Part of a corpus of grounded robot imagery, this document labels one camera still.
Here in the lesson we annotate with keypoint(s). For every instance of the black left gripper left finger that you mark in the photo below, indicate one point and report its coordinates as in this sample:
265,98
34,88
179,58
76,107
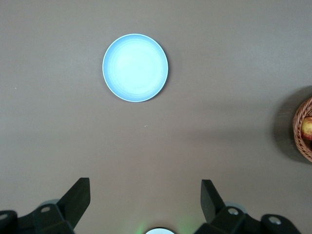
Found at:
73,202

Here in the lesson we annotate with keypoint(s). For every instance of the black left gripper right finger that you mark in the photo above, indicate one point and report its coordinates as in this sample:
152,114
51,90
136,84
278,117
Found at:
212,202

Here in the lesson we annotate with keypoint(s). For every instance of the red yellow apple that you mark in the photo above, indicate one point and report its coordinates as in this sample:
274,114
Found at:
307,128

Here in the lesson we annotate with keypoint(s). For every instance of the brown wicker basket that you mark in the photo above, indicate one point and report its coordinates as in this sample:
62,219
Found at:
302,148

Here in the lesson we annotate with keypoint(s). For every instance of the light blue round plate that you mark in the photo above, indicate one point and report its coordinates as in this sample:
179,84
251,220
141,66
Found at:
135,68

